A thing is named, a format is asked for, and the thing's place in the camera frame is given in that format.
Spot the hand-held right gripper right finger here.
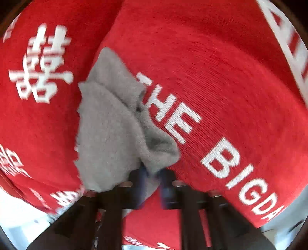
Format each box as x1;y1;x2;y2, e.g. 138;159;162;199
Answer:
157;168;277;250

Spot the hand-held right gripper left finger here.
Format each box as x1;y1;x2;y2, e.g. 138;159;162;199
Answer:
26;168;146;250

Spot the grey knit sweater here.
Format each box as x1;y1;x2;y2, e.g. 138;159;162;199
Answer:
74;47;181;210

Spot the red blanket with white print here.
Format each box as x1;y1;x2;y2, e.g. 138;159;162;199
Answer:
0;0;308;250

